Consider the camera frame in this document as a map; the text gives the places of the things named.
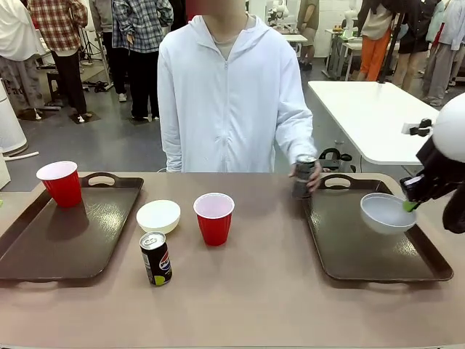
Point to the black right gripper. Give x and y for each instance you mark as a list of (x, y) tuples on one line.
[(437, 167)]

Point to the white bowl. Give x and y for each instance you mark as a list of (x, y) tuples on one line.
[(385, 218), (158, 218)]

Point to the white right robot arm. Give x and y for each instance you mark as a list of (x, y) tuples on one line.
[(452, 125)]

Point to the person's right forearm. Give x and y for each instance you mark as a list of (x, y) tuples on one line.
[(173, 152)]

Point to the person's left forearm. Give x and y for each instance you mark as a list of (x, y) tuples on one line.
[(296, 134)]

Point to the person's left hand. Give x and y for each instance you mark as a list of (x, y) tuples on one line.
[(315, 176)]

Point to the black clamp with white tag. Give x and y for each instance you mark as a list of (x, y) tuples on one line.
[(421, 128)]

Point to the brown plastic serving tray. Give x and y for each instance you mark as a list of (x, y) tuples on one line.
[(359, 254), (72, 240)]

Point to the black wheeled table base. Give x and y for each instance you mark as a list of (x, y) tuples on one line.
[(336, 160)]

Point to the white folding table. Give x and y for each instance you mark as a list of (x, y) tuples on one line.
[(367, 116)]

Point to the bystander in light blue shirt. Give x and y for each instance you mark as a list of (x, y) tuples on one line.
[(445, 47)]

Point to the black tripod pole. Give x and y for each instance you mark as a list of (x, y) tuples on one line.
[(390, 43)]

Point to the bystander in black jacket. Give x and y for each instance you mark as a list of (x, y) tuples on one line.
[(414, 40)]

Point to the bystander in orange trousers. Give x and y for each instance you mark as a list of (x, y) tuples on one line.
[(374, 43)]

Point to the small white table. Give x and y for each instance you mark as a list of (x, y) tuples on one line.
[(341, 51)]

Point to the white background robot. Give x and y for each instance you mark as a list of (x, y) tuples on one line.
[(349, 18)]

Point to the bystander in olive shorts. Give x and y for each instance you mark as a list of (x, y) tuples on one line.
[(309, 29)]

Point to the red plastic cup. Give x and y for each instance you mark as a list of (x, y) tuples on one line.
[(63, 189), (214, 225)]

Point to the person's white hoodie torso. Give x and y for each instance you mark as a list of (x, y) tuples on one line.
[(225, 109)]

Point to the black Pepsi can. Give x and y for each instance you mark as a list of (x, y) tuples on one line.
[(157, 260)]

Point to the bystander in blue plaid shirt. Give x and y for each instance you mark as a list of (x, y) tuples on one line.
[(141, 47)]

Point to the black stool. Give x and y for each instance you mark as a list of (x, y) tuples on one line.
[(53, 89)]

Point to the bystander in red plaid shirt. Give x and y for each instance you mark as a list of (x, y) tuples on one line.
[(61, 47)]

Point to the white tube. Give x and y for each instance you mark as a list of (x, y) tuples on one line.
[(22, 156)]

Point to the white cylindrical appliance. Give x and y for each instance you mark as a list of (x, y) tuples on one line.
[(11, 120)]

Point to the white box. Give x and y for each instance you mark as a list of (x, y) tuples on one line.
[(3, 169)]

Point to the bystander in white shirt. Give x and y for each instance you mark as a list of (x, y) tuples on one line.
[(16, 54)]

